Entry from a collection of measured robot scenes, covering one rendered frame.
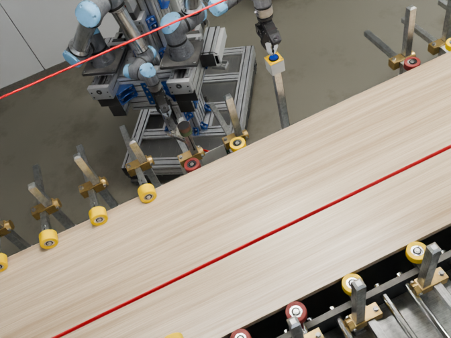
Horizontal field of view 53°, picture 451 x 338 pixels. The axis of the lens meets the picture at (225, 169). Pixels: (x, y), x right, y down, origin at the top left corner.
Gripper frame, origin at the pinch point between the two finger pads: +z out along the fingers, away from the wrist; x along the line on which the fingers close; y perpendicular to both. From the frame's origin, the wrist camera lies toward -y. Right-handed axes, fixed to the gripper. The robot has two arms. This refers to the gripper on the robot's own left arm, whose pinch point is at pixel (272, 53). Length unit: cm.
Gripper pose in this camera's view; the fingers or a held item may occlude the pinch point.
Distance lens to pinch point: 217.5
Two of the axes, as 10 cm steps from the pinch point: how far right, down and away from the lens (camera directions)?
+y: -3.7, -6.8, 6.3
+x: -9.0, 4.2, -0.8
